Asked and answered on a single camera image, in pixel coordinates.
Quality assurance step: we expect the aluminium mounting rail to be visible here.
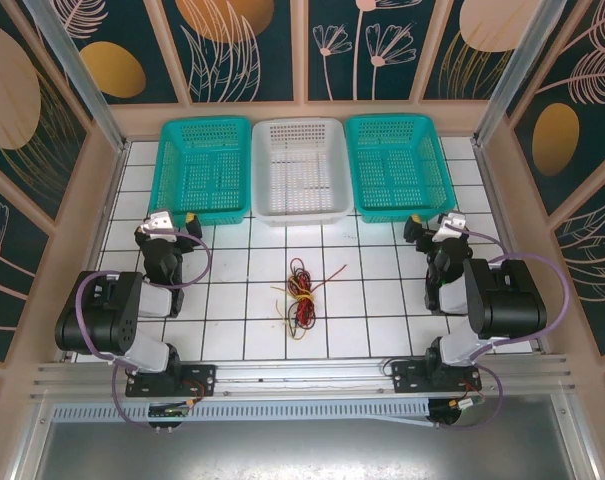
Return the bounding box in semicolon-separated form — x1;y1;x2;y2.
31;355;573;401

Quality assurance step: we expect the aluminium side rail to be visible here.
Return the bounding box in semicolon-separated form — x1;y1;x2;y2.
472;142;543;354
61;142;131;364

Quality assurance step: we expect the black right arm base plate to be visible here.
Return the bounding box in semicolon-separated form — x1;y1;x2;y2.
390;360;483;396

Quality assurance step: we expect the grey slotted cable duct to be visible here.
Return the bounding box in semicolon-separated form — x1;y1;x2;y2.
51;397;436;427

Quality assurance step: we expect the small green circuit board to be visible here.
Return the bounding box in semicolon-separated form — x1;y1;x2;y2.
148;403;191;419

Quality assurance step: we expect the white plastic basket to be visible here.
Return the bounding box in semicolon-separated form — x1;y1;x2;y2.
250;118;356;227

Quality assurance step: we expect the grey metal sheet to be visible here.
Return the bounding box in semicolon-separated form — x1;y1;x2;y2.
11;392;596;480

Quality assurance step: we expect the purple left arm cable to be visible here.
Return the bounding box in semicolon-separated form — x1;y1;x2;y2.
76;227;214;429

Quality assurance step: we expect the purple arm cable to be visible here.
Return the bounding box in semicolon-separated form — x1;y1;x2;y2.
444;224;569;430
76;227;214;429

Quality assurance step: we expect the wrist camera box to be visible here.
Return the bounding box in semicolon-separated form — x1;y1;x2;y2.
148;210;177;234
433;212;469;236

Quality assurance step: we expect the teal plastic basket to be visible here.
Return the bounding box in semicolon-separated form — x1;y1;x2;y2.
148;117;253;227
342;114;458;225

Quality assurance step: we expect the aluminium corner post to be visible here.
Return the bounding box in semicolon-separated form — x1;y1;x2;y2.
472;0;556;147
24;0;129;154

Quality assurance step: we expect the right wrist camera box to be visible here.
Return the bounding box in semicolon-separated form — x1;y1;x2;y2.
433;212;469;236

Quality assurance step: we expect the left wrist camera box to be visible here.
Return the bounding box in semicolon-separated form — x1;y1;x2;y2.
148;210;177;234

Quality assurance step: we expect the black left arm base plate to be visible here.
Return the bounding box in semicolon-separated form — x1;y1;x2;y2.
125;363;218;399

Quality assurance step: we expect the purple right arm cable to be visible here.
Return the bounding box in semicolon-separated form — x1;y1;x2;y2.
444;224;569;430

